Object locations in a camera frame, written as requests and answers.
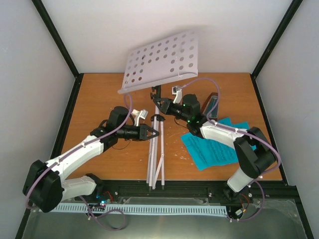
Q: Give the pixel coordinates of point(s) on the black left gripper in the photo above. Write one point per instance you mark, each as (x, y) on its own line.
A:
(142, 132)

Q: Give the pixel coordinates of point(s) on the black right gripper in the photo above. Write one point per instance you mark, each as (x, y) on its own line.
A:
(165, 107)

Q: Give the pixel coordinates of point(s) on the white tripod music stand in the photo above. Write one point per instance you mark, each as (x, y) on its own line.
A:
(165, 61)

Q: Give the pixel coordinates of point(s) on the brown wooden metronome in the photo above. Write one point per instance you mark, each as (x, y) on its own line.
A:
(203, 108)

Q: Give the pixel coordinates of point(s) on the blue sheet music page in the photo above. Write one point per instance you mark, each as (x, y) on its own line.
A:
(206, 153)

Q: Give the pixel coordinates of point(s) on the clear plastic metronome cover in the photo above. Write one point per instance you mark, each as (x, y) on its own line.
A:
(212, 105)

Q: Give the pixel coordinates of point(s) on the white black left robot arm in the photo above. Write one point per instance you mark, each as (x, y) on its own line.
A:
(47, 183)

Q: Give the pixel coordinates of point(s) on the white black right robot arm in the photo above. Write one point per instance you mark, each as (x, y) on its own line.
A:
(255, 155)

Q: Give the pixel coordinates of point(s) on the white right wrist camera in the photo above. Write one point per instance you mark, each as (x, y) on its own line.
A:
(177, 92)

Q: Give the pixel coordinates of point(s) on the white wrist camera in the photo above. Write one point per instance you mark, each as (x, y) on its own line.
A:
(177, 92)
(139, 116)

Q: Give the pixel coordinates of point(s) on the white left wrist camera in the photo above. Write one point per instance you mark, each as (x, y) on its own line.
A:
(139, 116)

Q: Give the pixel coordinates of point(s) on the black frame post left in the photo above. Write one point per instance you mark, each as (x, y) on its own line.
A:
(76, 76)

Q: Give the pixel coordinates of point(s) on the black frame post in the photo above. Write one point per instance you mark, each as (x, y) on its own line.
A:
(76, 76)
(284, 23)

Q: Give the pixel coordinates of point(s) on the light blue slotted cable duct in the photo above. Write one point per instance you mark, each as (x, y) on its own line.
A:
(156, 210)

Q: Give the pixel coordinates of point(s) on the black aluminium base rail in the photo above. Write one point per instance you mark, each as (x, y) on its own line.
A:
(211, 191)

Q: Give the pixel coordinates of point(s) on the black frame post right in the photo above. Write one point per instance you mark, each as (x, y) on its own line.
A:
(284, 23)

